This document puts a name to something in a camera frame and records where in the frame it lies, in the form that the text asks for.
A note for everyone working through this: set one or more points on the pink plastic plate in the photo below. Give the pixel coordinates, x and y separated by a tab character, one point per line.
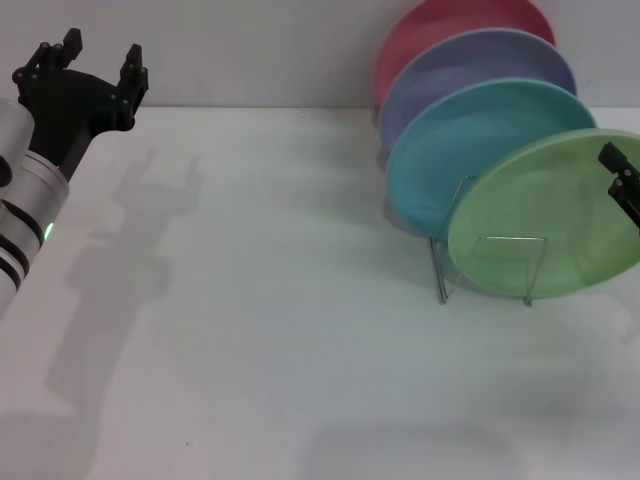
425	30

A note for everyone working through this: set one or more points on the purple plastic plate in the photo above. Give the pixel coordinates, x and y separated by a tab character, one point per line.
475	65

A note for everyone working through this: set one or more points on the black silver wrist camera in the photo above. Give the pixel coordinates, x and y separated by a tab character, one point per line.
3	172

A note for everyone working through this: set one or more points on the blue plastic plate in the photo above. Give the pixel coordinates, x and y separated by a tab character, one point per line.
465	145

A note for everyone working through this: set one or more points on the green plastic plate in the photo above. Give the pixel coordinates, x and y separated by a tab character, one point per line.
540	200

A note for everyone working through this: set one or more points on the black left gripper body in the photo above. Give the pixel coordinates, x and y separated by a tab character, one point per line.
70	110

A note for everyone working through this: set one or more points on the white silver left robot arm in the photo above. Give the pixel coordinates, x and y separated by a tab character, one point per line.
25	200

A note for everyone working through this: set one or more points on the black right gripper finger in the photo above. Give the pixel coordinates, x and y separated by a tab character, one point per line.
625	190

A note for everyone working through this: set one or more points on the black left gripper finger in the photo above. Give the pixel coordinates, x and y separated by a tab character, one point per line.
72	45
132	80

